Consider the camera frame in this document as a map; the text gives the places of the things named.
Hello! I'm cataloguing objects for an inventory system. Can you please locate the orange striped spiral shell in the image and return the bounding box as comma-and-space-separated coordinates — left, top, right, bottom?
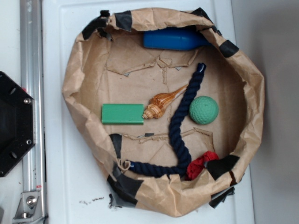
142, 84, 188, 119

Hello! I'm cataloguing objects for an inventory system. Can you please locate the brown paper bag bin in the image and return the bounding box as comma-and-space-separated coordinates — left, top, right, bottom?
62, 8, 264, 217

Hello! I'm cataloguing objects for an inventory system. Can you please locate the green rectangular block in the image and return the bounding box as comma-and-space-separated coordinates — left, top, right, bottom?
101, 104, 144, 125

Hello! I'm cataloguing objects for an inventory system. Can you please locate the green dimpled ball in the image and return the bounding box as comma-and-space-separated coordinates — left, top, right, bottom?
189, 96, 219, 125

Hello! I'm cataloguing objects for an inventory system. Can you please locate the red crumpled cloth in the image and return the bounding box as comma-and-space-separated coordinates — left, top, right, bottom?
185, 151, 219, 181

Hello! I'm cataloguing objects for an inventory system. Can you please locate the blue plastic bottle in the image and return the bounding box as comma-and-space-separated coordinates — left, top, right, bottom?
143, 28, 211, 51

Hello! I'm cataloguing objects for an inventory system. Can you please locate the dark blue thick rope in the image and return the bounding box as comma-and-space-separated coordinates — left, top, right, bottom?
126, 63, 207, 179

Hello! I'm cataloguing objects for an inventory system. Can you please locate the aluminium extrusion rail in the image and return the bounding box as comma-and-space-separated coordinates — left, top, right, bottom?
20, 0, 49, 224

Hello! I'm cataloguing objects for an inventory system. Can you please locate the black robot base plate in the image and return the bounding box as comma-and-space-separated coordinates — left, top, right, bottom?
0, 72, 35, 177

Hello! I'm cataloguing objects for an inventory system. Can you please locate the metal corner bracket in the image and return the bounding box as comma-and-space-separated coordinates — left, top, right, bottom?
12, 191, 43, 224

